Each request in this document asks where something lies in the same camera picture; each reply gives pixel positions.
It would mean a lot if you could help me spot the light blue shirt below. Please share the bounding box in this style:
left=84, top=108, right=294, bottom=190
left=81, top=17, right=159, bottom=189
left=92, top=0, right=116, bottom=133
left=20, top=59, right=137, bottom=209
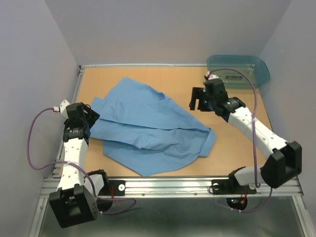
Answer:
left=91, top=78, right=216, bottom=176

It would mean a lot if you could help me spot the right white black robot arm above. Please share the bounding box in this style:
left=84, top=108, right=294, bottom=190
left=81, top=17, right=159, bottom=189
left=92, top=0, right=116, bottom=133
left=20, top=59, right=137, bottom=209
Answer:
left=189, top=78, right=302, bottom=193

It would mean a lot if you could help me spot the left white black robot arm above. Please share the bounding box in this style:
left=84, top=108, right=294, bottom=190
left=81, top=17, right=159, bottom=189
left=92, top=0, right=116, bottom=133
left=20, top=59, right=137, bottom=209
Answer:
left=48, top=100, right=110, bottom=228

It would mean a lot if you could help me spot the teal plastic bin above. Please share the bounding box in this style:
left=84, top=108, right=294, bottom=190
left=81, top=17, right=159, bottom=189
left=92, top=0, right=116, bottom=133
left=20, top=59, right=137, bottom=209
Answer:
left=206, top=55, right=270, bottom=89

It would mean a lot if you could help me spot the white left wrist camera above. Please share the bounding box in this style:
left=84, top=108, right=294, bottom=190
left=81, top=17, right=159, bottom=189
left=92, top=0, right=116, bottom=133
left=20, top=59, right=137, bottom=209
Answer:
left=53, top=99, right=70, bottom=118

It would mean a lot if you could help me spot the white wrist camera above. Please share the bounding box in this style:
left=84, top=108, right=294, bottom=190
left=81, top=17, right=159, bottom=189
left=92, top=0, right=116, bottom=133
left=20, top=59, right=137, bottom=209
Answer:
left=204, top=71, right=219, bottom=80
left=53, top=99, right=70, bottom=118

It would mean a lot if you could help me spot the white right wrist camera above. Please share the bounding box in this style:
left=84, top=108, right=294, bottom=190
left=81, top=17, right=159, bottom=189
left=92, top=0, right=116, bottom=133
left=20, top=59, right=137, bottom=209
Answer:
left=204, top=71, right=219, bottom=80

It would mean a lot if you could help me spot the aluminium left side rail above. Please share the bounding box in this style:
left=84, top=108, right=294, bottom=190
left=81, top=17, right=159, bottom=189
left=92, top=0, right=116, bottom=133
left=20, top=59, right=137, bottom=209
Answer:
left=51, top=66, right=84, bottom=178

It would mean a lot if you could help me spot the aluminium rail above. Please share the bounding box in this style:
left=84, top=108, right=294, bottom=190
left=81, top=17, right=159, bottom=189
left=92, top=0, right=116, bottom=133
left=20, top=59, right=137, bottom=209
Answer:
left=39, top=176, right=304, bottom=198
left=51, top=66, right=84, bottom=178

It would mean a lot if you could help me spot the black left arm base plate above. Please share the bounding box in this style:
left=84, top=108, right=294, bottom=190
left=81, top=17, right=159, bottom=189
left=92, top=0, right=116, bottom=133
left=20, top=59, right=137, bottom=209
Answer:
left=99, top=179, right=126, bottom=197

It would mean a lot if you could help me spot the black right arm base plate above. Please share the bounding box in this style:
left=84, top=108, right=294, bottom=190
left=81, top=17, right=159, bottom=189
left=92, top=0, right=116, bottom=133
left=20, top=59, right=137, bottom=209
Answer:
left=208, top=179, right=257, bottom=195

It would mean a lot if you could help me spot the aluminium front rail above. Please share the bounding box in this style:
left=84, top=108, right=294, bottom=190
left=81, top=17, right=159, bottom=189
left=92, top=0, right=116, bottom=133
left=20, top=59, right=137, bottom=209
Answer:
left=39, top=176, right=304, bottom=198

